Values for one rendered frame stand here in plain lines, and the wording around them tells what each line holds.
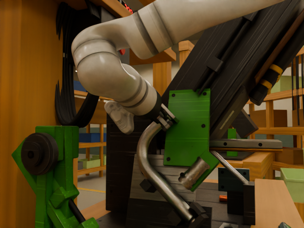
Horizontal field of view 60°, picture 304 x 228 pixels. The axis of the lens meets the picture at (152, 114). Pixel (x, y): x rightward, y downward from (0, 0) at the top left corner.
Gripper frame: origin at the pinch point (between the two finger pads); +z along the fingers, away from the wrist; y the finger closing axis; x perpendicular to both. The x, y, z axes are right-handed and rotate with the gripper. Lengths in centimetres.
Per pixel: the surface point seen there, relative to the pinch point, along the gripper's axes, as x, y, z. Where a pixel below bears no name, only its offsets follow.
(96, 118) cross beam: 20.6, 29.0, 19.4
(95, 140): 184, 308, 460
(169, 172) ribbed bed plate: 8.4, -10.5, 4.9
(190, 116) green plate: -5.6, -3.9, 2.9
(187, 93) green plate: -9.3, 1.7, 2.9
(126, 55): -4.4, 26.7, 2.9
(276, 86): -124, 65, 297
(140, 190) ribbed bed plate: 17.6, -9.0, 4.8
